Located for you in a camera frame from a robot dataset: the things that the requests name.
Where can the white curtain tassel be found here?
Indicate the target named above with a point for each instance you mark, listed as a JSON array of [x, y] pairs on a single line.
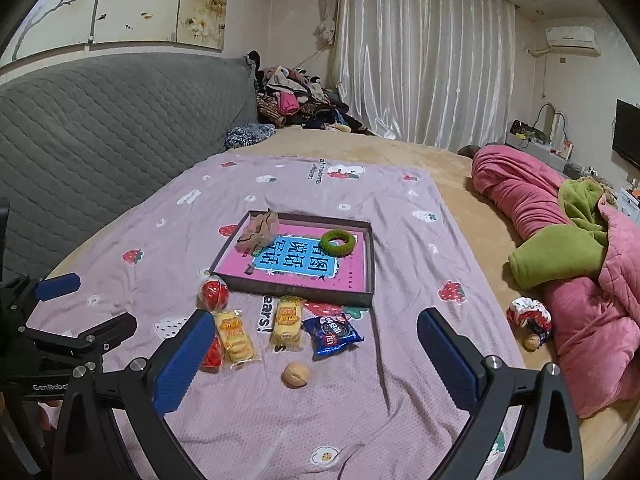
[[325, 30]]

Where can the blue cookie packet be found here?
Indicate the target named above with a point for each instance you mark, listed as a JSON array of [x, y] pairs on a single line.
[[332, 332]]

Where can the red snack packet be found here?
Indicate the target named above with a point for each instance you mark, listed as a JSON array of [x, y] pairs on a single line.
[[212, 292], [214, 352]]

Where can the dark brown cloth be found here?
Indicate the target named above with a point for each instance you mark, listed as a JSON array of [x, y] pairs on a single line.
[[468, 150]]

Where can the red and white cloth pouch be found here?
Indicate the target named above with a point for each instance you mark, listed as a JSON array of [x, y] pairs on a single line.
[[525, 312]]

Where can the green fuzzy hair scrunchie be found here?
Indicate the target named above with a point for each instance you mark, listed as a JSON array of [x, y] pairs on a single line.
[[327, 246]]

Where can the beige mesh hair scrunchie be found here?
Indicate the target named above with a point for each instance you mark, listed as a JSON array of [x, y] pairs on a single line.
[[257, 232]]

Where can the blue patterned cloth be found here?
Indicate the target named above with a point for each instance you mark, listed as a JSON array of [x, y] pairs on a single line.
[[248, 135]]

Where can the white curtain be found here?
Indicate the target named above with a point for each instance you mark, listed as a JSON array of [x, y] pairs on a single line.
[[425, 50]]

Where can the white air conditioner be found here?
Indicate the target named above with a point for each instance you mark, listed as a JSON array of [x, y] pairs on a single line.
[[572, 40]]

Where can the floral wall painting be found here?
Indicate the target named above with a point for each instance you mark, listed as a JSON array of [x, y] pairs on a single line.
[[125, 5]]

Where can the pink quilt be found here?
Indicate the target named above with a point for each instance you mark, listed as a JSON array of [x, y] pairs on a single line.
[[590, 320]]

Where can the purple strawberry printed blanket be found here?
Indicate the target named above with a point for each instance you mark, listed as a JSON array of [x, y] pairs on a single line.
[[350, 410]]

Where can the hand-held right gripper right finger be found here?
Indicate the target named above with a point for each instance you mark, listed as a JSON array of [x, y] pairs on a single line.
[[446, 357]]

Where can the yellow snack packet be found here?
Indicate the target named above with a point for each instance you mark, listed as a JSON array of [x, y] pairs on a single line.
[[287, 322], [234, 337]]

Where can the shallow tray with pink bottom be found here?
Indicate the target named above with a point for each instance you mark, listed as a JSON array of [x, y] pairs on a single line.
[[300, 266]]

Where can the black television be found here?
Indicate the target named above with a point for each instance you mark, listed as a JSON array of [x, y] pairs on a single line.
[[627, 132]]

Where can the pile of clothes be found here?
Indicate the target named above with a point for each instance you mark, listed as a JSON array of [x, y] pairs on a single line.
[[300, 95]]

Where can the oval table mirror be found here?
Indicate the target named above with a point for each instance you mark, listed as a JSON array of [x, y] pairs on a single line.
[[547, 120]]

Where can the person's left hand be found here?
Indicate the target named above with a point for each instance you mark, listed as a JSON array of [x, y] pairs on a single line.
[[49, 417]]

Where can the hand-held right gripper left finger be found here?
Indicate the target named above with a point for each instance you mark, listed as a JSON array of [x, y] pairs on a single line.
[[184, 362]]

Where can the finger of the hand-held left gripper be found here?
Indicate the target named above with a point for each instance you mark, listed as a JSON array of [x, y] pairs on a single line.
[[102, 331], [57, 286]]

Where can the small walnut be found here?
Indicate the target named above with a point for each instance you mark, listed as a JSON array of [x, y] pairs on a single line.
[[532, 341]]

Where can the green fleece blanket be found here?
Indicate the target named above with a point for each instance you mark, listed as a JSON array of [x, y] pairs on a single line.
[[550, 260]]

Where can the cluttered grey desk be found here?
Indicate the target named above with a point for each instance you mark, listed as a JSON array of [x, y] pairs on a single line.
[[535, 146]]

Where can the grey quilted sofa cover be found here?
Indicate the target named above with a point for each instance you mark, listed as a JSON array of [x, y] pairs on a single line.
[[115, 135]]

